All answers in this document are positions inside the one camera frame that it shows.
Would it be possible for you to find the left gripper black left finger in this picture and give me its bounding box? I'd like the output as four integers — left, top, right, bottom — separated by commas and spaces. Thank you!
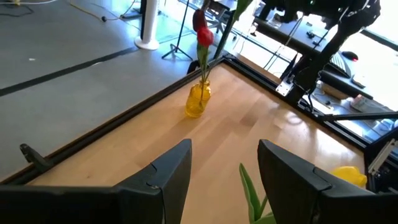
0, 139, 193, 224

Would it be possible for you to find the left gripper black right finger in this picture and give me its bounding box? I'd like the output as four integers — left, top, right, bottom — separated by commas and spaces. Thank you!
257, 139, 398, 224

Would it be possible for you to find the yellow tulip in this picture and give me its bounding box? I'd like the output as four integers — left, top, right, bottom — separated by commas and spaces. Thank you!
238, 163, 368, 224

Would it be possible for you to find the bright red tulip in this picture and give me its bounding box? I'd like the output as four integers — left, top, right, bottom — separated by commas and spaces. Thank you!
195, 26, 215, 100

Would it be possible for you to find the yellow glass vase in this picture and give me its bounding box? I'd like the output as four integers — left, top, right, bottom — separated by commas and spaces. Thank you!
185, 79, 212, 118

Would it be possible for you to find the brown cardboard box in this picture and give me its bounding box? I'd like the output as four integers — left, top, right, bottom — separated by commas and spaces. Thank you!
322, 82, 349, 100

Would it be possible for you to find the grey keyboard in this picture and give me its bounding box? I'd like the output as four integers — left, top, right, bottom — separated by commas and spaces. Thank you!
328, 51, 352, 78

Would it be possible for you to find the black computer mouse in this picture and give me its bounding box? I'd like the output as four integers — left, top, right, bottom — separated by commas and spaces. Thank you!
341, 50, 359, 62

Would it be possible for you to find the black tripod stand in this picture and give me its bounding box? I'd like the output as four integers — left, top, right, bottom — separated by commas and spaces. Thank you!
160, 0, 194, 62

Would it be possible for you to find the black diagonal frame strut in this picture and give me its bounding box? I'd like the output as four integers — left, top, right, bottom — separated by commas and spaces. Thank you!
318, 111, 398, 123

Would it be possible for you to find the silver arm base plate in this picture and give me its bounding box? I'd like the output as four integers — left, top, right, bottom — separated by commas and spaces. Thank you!
275, 76, 295, 97

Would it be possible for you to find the black frame clamp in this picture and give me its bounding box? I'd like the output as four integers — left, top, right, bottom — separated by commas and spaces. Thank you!
19, 142, 53, 174

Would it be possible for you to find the black curved bracket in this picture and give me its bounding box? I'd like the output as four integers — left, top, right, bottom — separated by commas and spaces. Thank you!
186, 58, 202, 75

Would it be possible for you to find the white pedestal stand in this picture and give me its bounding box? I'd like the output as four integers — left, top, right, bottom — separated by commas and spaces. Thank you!
134, 0, 160, 51

